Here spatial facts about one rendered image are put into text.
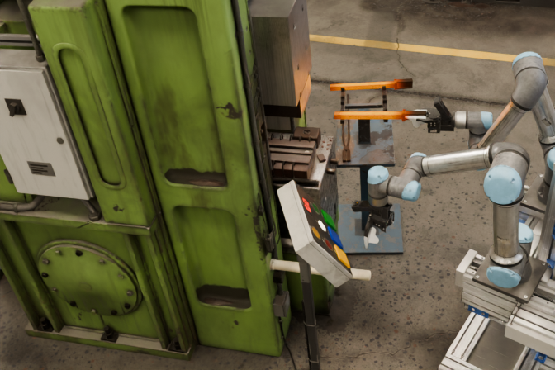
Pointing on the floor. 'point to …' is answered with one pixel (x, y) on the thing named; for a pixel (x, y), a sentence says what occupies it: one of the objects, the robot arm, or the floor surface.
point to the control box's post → (310, 313)
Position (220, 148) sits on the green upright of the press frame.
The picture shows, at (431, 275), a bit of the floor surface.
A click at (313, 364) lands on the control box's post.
